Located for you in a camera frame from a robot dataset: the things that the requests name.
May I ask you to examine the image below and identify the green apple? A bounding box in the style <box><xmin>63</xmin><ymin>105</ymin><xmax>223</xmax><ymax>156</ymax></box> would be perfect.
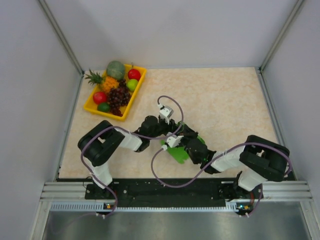
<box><xmin>126</xmin><ymin>79</ymin><xmax>139</xmax><ymax>92</ymax></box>

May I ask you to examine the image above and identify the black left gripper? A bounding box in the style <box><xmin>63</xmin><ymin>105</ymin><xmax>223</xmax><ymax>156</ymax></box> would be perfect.
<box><xmin>148</xmin><ymin>115</ymin><xmax>181</xmax><ymax>140</ymax></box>

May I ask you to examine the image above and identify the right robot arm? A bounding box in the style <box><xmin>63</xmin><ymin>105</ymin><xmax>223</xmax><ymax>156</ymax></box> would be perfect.
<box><xmin>178</xmin><ymin>125</ymin><xmax>291</xmax><ymax>200</ymax></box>

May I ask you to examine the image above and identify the green paper box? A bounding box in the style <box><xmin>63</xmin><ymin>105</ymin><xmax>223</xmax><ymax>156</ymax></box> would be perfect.
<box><xmin>160</xmin><ymin>121</ymin><xmax>207</xmax><ymax>165</ymax></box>

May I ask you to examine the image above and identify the yellow plastic tray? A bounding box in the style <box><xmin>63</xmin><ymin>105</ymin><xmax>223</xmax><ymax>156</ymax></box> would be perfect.
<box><xmin>83</xmin><ymin>61</ymin><xmax>147</xmax><ymax>121</ymax></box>

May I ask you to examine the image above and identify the pineapple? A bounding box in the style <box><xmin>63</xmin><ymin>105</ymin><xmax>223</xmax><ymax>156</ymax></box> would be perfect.
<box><xmin>85</xmin><ymin>70</ymin><xmax>119</xmax><ymax>94</ymax></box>

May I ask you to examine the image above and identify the purple grape bunch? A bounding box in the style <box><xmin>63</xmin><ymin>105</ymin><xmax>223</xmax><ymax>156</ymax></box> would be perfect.
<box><xmin>107</xmin><ymin>79</ymin><xmax>131</xmax><ymax>117</ymax></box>

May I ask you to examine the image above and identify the green lime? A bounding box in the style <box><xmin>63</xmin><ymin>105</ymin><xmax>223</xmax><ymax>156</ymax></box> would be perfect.
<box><xmin>97</xmin><ymin>102</ymin><xmax>111</xmax><ymax>113</ymax></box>

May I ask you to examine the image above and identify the red pomegranate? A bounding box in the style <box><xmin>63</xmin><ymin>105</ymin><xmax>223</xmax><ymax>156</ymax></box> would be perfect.
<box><xmin>92</xmin><ymin>91</ymin><xmax>108</xmax><ymax>105</ymax></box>

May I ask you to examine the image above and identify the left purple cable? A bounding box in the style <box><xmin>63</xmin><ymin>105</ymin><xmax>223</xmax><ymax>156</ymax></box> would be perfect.
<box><xmin>79</xmin><ymin>95</ymin><xmax>185</xmax><ymax>220</ymax></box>

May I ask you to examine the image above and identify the green melon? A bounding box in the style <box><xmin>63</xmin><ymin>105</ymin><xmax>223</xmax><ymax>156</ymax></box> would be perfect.
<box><xmin>106</xmin><ymin>60</ymin><xmax>125</xmax><ymax>81</ymax></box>

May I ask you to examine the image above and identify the red apple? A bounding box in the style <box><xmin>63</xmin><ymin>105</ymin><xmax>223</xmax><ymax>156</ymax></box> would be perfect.
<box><xmin>127</xmin><ymin>68</ymin><xmax>141</xmax><ymax>81</ymax></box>

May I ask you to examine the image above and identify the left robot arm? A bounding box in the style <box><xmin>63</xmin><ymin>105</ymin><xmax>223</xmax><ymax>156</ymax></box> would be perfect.
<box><xmin>77</xmin><ymin>115</ymin><xmax>183</xmax><ymax>199</ymax></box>

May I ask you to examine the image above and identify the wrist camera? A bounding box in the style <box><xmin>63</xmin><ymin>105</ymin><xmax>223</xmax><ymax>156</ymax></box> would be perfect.
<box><xmin>161</xmin><ymin>132</ymin><xmax>184</xmax><ymax>151</ymax></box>
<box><xmin>158</xmin><ymin>103</ymin><xmax>174</xmax><ymax>124</ymax></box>

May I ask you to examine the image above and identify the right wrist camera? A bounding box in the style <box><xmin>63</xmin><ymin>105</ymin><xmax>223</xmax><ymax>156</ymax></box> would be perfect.
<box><xmin>161</xmin><ymin>132</ymin><xmax>184</xmax><ymax>151</ymax></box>

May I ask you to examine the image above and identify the aluminium frame rail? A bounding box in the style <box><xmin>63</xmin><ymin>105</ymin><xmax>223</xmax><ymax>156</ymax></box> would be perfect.
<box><xmin>40</xmin><ymin>181</ymin><xmax>313</xmax><ymax>202</ymax></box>

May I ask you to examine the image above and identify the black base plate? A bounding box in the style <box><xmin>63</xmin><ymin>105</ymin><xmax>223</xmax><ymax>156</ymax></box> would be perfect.
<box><xmin>84</xmin><ymin>178</ymin><xmax>261</xmax><ymax>207</ymax></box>

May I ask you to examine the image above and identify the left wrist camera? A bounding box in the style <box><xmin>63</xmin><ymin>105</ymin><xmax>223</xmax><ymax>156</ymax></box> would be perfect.
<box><xmin>158</xmin><ymin>103</ymin><xmax>174</xmax><ymax>124</ymax></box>

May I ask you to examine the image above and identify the white slotted cable duct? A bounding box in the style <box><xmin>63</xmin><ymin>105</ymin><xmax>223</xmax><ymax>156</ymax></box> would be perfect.
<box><xmin>50</xmin><ymin>200</ymin><xmax>248</xmax><ymax>213</ymax></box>

